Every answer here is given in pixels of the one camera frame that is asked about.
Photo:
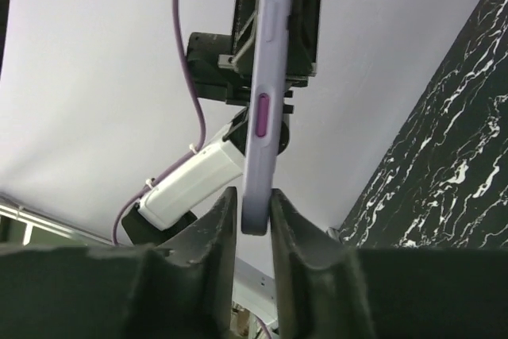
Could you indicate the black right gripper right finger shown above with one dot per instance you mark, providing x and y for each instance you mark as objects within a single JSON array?
[{"x": 327, "y": 290}]

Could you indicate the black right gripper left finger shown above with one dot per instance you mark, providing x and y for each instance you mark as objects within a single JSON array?
[{"x": 181, "y": 289}]

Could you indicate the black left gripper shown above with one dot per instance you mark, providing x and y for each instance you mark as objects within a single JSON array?
[{"x": 221, "y": 66}]

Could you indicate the lilac silicone phone case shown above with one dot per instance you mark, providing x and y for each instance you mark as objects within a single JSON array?
[{"x": 269, "y": 76}]

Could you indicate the purple phone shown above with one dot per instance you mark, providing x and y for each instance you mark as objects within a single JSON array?
[{"x": 263, "y": 113}]

